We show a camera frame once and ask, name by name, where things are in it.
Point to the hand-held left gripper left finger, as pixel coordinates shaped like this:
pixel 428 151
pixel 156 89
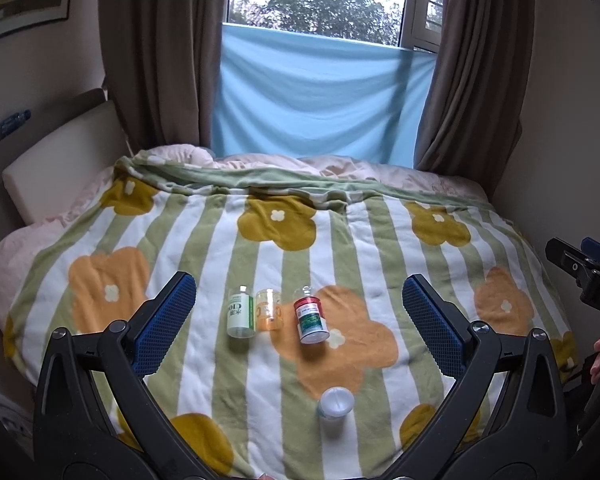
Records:
pixel 166 317

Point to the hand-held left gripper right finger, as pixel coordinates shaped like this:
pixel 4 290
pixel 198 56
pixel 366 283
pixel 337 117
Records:
pixel 432 325

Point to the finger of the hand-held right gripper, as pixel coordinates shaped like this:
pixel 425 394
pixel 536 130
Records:
pixel 570 260

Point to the clear orange-tinted cup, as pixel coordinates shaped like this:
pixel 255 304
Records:
pixel 267 310

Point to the person's right hand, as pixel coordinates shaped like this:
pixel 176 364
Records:
pixel 599 360

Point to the green label clear bottle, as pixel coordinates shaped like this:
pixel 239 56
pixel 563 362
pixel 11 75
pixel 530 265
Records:
pixel 241 312

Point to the red green label bottle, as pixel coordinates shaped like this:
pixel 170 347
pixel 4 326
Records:
pixel 310 317

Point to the striped floral blanket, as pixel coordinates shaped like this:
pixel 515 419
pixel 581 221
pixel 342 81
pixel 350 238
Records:
pixel 280 270

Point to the cream pillow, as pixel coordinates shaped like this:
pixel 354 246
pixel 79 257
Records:
pixel 65 155

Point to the brown curtain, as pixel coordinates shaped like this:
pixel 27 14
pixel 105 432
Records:
pixel 480 65
pixel 155 55

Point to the blue plastic bottle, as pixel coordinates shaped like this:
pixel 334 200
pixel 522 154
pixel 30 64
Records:
pixel 12 122

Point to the light blue cloth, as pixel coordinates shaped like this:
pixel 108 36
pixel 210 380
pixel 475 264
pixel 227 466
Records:
pixel 320 100

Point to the white window frame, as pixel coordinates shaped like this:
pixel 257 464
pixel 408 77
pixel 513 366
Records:
pixel 422 5

